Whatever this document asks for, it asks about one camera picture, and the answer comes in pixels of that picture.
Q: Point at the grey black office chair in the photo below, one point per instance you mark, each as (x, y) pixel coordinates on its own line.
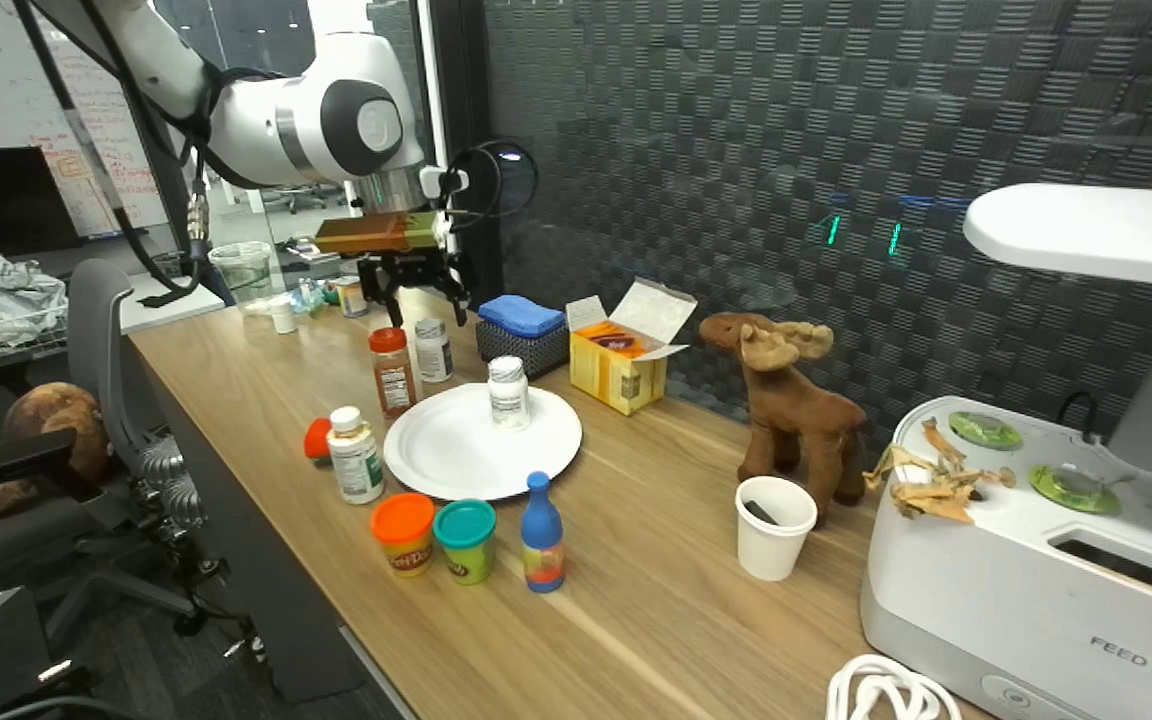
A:
(98, 335)

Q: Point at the dried brown roots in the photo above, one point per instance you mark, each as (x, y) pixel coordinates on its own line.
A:
(929, 480)

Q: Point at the teal lid dough tub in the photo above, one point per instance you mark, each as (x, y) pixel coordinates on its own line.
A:
(466, 536)

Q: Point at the red ball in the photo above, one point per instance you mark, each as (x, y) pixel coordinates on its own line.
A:
(318, 442)

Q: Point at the small white cup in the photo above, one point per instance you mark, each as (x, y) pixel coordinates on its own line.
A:
(281, 318)

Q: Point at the white foam cup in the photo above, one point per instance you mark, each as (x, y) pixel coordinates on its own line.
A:
(774, 526)

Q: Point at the black box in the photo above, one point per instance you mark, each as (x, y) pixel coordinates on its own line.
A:
(528, 352)

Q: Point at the orange lid dough tub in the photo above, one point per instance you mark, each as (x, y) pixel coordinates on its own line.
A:
(401, 526)

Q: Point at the blue toy bottle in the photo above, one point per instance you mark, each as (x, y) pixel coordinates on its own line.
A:
(542, 540)

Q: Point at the white planter machine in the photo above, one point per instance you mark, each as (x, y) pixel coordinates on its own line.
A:
(1042, 584)

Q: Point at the brown plush toy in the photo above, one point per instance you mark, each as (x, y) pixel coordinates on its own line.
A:
(59, 422)

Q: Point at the white pill bottle with label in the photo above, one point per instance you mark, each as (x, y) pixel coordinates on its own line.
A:
(352, 460)

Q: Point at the small labelled can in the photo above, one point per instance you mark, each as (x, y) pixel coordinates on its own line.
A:
(352, 298)

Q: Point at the brown spice bottle orange cap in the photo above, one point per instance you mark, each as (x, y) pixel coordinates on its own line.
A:
(392, 379)

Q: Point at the yellow open cardboard box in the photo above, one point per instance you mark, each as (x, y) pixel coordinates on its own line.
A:
(618, 372)

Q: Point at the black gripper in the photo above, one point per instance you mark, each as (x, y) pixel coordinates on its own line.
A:
(415, 273)

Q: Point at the white paper plate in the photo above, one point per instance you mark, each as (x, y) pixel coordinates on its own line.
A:
(468, 445)

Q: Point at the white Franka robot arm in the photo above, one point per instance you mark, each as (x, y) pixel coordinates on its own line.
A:
(297, 125)

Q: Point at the clear plastic container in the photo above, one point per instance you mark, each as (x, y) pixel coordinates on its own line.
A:
(244, 271)

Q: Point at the black remote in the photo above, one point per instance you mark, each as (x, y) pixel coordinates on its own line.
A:
(166, 298)

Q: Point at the brown moose plush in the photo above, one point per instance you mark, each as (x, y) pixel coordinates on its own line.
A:
(799, 407)

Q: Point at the green planter pod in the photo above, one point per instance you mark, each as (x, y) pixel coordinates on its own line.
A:
(984, 424)
(1073, 486)

